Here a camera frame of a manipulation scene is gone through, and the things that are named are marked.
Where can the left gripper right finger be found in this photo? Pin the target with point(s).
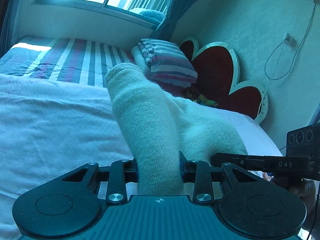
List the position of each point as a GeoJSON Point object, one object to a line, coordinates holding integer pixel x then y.
{"type": "Point", "coordinates": [201, 174]}

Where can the right blue curtain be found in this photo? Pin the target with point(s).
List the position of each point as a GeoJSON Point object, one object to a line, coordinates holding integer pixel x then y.
{"type": "Point", "coordinates": [175, 10]}

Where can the colourful cloth by headboard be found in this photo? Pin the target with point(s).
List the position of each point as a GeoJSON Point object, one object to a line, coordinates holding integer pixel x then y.
{"type": "Point", "coordinates": [199, 98]}

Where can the striped mattress sheet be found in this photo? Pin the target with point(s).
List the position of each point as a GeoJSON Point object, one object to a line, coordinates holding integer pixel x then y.
{"type": "Point", "coordinates": [63, 59]}

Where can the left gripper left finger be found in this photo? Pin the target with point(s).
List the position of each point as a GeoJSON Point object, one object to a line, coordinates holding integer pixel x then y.
{"type": "Point", "coordinates": [118, 174]}

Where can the striped folded quilt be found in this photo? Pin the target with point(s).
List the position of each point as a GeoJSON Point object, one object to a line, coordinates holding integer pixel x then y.
{"type": "Point", "coordinates": [167, 63]}

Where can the person's right hand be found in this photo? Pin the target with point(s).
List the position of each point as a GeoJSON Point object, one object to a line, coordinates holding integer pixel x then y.
{"type": "Point", "coordinates": [304, 189]}

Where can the blue curtain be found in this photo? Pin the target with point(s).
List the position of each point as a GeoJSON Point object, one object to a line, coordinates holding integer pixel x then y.
{"type": "Point", "coordinates": [9, 14]}
{"type": "Point", "coordinates": [175, 10]}

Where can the wall power socket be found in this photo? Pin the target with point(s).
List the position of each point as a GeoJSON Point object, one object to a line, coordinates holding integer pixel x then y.
{"type": "Point", "coordinates": [287, 39]}

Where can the blue bundle on windowsill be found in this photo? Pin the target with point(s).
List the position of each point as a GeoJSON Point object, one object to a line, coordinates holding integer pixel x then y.
{"type": "Point", "coordinates": [154, 15]}

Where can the red scalloped headboard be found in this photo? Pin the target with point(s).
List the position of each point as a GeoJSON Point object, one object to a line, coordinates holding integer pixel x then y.
{"type": "Point", "coordinates": [218, 79]}

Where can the cream knit sweater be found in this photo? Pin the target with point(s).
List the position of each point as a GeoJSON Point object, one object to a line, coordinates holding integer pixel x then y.
{"type": "Point", "coordinates": [158, 127]}

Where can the white pillow under quilt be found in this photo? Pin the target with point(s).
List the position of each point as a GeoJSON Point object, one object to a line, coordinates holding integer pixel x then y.
{"type": "Point", "coordinates": [140, 61]}

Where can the left blue curtain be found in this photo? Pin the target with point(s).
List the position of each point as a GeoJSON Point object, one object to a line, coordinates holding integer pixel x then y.
{"type": "Point", "coordinates": [9, 14]}

